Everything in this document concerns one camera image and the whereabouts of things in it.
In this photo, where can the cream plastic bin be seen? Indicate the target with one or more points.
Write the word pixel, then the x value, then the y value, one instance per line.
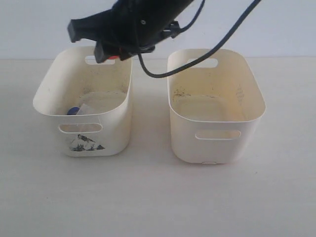
pixel 71 81
pixel 214 111

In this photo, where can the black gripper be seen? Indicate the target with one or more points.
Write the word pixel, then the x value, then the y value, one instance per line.
pixel 129 24

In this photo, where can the clear bottle blue cap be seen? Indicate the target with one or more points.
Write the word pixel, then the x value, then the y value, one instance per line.
pixel 73 111

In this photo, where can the clear bottle orange cap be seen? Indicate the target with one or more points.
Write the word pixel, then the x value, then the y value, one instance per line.
pixel 114 57

